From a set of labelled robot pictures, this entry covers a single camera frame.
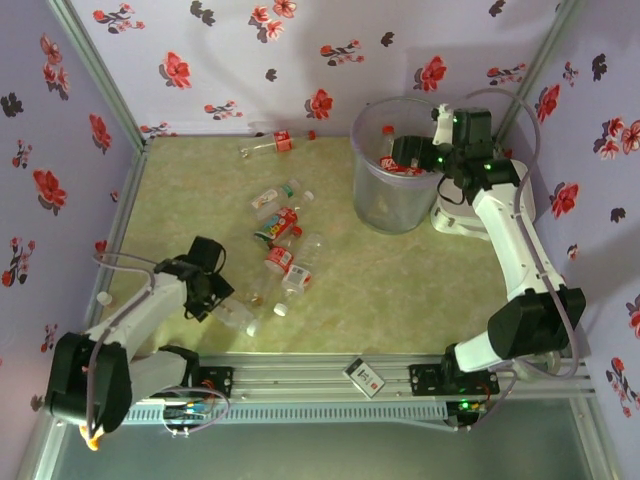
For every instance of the large clear bottle white cap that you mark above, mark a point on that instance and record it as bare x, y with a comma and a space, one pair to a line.
240, 315

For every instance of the clear bottle red label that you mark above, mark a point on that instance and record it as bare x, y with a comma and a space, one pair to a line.
400, 164
279, 257
282, 141

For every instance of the ribbed clear bottle white cap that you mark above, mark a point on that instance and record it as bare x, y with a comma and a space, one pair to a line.
298, 275

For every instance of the bottle red green label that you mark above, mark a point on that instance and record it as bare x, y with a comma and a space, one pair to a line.
280, 222

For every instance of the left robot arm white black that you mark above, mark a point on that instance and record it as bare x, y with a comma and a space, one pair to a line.
135, 315

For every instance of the transparent grey plastic bin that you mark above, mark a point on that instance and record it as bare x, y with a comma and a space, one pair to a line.
380, 210

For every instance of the small white plastic cap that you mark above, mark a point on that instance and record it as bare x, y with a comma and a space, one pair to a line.
104, 299

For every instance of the clear bottle green cap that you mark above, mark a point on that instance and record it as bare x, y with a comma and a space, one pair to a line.
263, 201

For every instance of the black white card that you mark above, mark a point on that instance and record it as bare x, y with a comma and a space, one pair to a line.
365, 377

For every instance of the orange shark plush toy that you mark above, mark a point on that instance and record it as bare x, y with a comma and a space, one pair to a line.
94, 442

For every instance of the clear tape roll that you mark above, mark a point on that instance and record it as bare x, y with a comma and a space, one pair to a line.
530, 372

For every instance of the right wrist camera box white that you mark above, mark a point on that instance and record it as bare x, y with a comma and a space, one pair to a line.
442, 130

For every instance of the aluminium frame post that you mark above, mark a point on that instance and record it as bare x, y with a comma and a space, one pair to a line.
95, 65
539, 65

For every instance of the aluminium side rail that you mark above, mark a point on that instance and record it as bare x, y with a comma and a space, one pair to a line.
130, 190

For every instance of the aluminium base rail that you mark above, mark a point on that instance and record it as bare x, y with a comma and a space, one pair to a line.
300, 375

